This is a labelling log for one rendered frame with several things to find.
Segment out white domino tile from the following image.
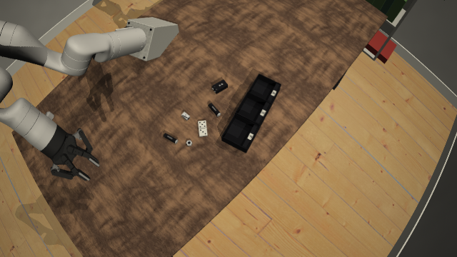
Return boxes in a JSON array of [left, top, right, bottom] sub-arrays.
[[198, 121, 208, 137]]

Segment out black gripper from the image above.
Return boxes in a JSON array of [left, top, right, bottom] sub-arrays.
[[40, 125, 100, 181]]

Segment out black rack of three bins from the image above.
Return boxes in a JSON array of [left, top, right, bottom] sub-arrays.
[[221, 74, 281, 153]]

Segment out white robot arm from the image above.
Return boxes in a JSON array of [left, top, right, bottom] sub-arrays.
[[0, 20, 146, 151]]

